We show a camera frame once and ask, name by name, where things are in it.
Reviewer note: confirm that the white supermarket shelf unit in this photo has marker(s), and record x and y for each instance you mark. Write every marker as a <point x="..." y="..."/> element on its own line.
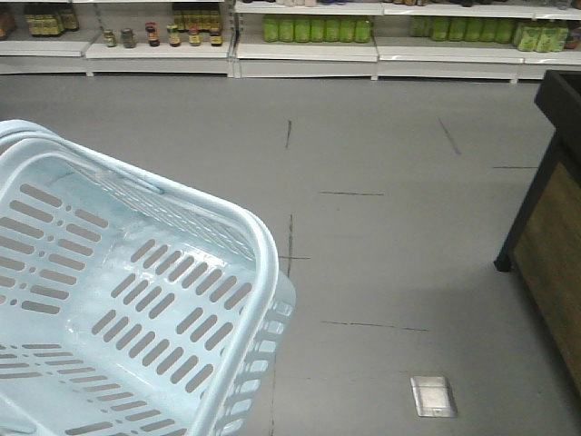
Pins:
<point x="497" y="40"/>

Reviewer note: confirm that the metal floor socket plate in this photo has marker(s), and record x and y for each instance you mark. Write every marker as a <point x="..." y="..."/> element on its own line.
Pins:
<point x="433" y="397"/>

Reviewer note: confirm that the light blue plastic basket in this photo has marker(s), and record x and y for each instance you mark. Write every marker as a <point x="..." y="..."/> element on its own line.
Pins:
<point x="130" y="304"/>

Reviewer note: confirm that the black wooden produce stand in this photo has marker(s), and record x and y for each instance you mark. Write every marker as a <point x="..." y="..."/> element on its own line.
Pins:
<point x="543" y="243"/>

